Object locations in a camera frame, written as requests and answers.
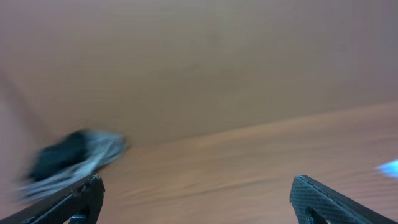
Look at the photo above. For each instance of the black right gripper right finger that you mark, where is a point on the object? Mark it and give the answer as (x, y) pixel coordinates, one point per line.
(314, 202)

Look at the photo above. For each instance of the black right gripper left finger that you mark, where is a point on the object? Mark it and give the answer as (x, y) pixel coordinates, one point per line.
(80, 202)

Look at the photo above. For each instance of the light blue t-shirt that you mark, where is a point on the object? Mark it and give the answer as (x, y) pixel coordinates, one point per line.
(389, 169)

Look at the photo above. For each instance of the folded grey shirt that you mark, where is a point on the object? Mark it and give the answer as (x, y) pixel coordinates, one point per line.
(103, 148)

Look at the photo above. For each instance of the folded black shirt on stack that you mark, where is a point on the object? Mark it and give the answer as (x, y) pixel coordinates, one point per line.
(55, 158)

